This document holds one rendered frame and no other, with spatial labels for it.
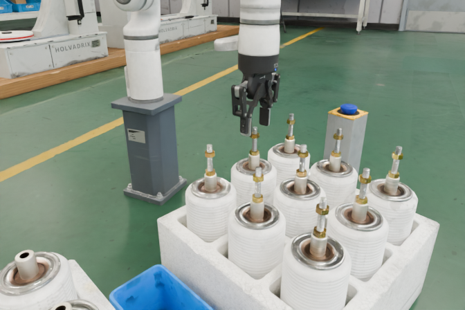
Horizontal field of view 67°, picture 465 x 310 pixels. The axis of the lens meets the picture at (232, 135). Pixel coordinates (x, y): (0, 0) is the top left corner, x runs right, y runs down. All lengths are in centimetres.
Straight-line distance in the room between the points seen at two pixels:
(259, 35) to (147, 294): 51
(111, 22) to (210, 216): 288
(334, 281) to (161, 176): 67
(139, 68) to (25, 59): 164
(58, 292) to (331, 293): 36
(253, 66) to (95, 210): 68
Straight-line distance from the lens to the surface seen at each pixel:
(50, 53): 268
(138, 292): 72
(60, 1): 295
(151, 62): 99
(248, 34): 63
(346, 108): 90
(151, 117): 99
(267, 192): 73
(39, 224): 113
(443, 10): 572
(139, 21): 101
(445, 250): 106
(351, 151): 91
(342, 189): 74
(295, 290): 55
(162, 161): 105
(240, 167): 74
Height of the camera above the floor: 60
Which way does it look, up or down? 23 degrees down
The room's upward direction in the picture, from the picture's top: straight up
